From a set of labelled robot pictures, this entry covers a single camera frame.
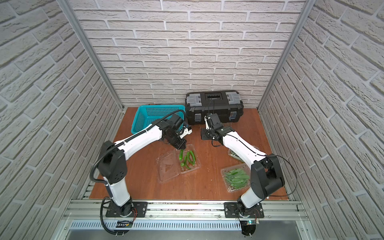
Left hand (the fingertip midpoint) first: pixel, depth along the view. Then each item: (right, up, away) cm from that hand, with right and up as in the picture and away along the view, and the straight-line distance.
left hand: (186, 144), depth 84 cm
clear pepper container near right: (+28, -18, -3) cm, 34 cm away
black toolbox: (+26, +26, +14) cm, 39 cm away
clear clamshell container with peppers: (-9, -13, +5) cm, 16 cm away
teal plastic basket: (-32, +18, +25) cm, 45 cm away
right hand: (+11, +7, +3) cm, 14 cm away
